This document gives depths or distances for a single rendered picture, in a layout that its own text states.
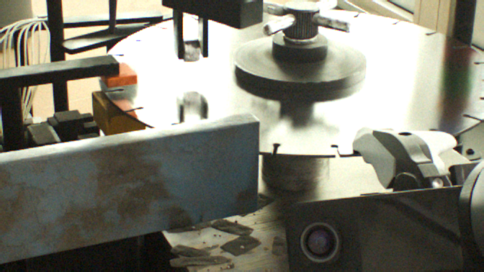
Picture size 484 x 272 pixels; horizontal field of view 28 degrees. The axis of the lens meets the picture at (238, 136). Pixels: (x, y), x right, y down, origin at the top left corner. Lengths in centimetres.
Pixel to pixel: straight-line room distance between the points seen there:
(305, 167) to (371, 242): 29
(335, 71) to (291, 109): 7
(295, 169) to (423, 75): 13
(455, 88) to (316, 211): 28
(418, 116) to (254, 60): 15
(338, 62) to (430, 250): 30
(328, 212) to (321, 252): 2
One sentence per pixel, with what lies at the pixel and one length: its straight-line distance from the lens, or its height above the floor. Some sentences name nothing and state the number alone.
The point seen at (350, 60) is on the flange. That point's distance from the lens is 79.
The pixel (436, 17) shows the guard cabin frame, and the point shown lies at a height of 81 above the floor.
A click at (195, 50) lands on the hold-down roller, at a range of 76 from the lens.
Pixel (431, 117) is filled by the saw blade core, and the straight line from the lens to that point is 72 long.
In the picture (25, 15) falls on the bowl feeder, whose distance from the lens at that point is 146.
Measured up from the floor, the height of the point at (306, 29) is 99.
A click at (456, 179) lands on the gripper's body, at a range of 55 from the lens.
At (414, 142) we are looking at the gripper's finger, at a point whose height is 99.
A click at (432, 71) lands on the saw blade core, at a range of 81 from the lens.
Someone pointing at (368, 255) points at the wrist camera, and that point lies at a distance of 52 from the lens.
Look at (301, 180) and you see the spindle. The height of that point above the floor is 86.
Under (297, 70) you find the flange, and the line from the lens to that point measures 76.
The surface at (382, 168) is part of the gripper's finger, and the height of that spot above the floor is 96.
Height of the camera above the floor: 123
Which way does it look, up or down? 25 degrees down
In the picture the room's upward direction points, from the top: 1 degrees clockwise
